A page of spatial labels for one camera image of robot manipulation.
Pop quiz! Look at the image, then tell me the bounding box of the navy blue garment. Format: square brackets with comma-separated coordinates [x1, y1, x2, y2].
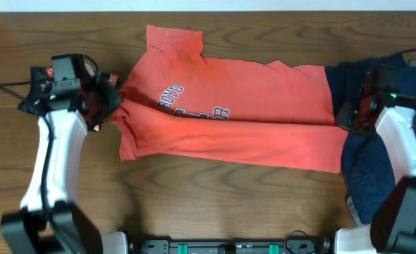
[325, 54, 416, 225]

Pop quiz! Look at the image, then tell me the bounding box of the orange t-shirt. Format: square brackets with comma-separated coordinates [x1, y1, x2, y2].
[111, 25, 347, 173]

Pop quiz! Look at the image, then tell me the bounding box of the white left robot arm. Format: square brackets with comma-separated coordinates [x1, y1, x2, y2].
[0, 54, 129, 253]

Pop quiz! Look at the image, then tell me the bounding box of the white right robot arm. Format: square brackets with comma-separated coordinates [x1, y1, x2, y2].
[334, 65, 416, 254]

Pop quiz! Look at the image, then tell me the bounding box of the black printed folded shirt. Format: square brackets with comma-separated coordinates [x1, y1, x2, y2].
[18, 67, 118, 132]

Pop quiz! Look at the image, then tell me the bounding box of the grey cloth under garment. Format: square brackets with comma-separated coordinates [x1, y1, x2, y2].
[346, 196, 363, 227]

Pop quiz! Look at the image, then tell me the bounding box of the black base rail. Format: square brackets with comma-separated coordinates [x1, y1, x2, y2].
[130, 236, 334, 254]

